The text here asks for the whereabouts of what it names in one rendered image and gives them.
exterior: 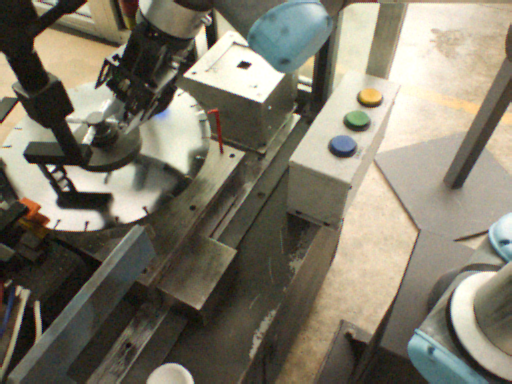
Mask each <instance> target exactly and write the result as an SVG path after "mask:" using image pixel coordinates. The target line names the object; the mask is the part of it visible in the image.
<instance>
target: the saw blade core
mask: <svg viewBox="0 0 512 384"><path fill-rule="evenodd" d="M108 79H110V78H107V80H108ZM107 80H106V82H107ZM106 82H105V83H104V84H103V85H101V86H100V87H99V88H98V89H94V87H95V85H96V81H94V82H88V83H85V84H82V85H78V86H75V89H76V90H77V91H78V92H75V89H74V88H71V89H67V90H66V91H67V92H68V96H69V97H70V99H71V103H72V104H73V106H74V107H75V112H74V113H71V115H69V117H87V116H88V115H89V113H92V112H95V111H99V109H100V107H101V106H102V104H103V101H104V99H110V102H111V101H112V97H113V92H110V89H108V87H106ZM183 92H184V91H183V90H182V89H178V90H177V91H176V94H175V96H174V99H173V102H172V103H171V104H170V106H169V107H168V108H167V109H166V110H165V111H163V112H162V113H159V114H157V115H155V116H154V117H152V118H151V119H150V120H148V121H147V122H146V123H145V124H142V125H141V126H139V129H140V131H141V145H140V147H139V148H138V151H136V153H135V154H134V155H133V156H132V157H131V158H129V159H128V160H127V161H126V162H123V163H121V164H120V165H116V166H113V167H111V168H108V169H88V168H86V167H83V166H71V165H64V167H65V170H66V171H67V172H68V175H66V176H65V175H64V174H63V175H64V176H63V178H62V179H60V180H58V181H57V183H55V184H53V183H51V181H49V180H48V179H46V178H45V177H44V174H43V173H42V172H41V171H40V169H39V167H38V166H37V164H29V163H28V162H26V159H25V158H24V157H23V155H22V153H23V152H24V151H25V149H26V146H27V145H28V144H29V141H45V142H58V141H57V140H56V138H55V137H54V134H53V133H52V131H51V130H50V129H45V128H44V127H42V126H40V124H39V123H36V122H35V121H34V120H32V119H30V118H29V116H28V115H27V114H26V116H24V117H23V118H22V120H20V121H19V123H17V124H16V125H15V127H14V128H15V129H18V130H15V129H12V131H11V132H10V133H9V134H8V137H6V139H5V142H4V144H2V148H1V150H0V162H1V166H2V168H3V169H4V170H5V173H6V175H7V176H8V179H9V181H10V183H11V184H12V186H13V188H14V190H15V192H16V193H17V195H18V197H19V201H20V200H22V198H23V197H26V198H28V199H30V200H33V201H34V202H36V203H37V204H40V206H41V207H42V208H41V209H40V211H38V212H37V214H36V215H34V216H33V218H31V219H30V220H29V221H30V222H32V223H33V224H37V225H40V226H42V227H44V228H50V229H54V228H55V227H56V225H57V224H58V226H57V227H56V228H55V230H58V231H72V232H85V229H86V231H101V230H106V229H110V228H117V222H116V220H115V218H116V217H119V218H118V225H119V227H120V226H122V225H125V224H130V223H132V222H134V221H138V220H140V219H141V218H143V217H147V216H148V215H147V214H146V212H145V210H143V208H144V207H147V208H146V210H147V211H148V214H149V215H150V214H153V213H155V211H157V210H160V209H161V208H162V207H165V206H166V205H167V204H169V203H170V202H172V201H173V200H174V199H173V197H175V198H176V197H179V196H180V194H181V193H183V191H184V190H186V189H187V187H188V186H190V184H191V183H192V182H193V181H194V179H195V178H196V177H197V175H198V174H199V172H200V170H201V169H202V167H203V166H204V163H205V161H206V158H207V155H208V152H209V149H210V145H211V130H210V125H209V122H208V120H207V116H206V114H205V113H200V114H197V115H196V114H195V113H197V112H199V111H201V110H203V109H202V108H201V106H200V105H198V103H197V101H196V100H195V99H193V97H191V96H190V95H189V94H187V93H186V92H184V93H183ZM182 93H183V94H182ZM191 106H193V108H190V107H191ZM204 120H205V121H204ZM199 121H202V122H200V123H199ZM21 129H22V130H21ZM201 138H207V139H203V140H201ZM9 147H12V148H9ZM197 156H200V158H197ZM5 165H7V166H6V167H3V166H5ZM187 175H188V176H190V177H191V178H194V179H191V178H189V177H185V176H187ZM0 187H1V188H0V193H1V196H2V197H3V199H4V200H5V202H6V203H7V204H8V206H11V205H12V204H14V203H15V201H16V200H15V198H14V197H13V196H12V193H11V192H10V190H8V189H7V188H6V187H5V185H4V184H3V183H2V182H1V180H0ZM167 193H171V195H172V196H173V197H170V196H169V195H167ZM58 221H61V222H60V223H58ZM86 222H89V224H88V225H87V228H86Z"/></svg>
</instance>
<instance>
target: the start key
mask: <svg viewBox="0 0 512 384"><path fill-rule="evenodd" d="M346 123H347V124H348V125H350V127H354V128H364V127H367V125H368V123H369V117H368V115H367V113H364V112H363V111H360V110H353V111H351V112H350V113H348V114H347V116H346Z"/></svg>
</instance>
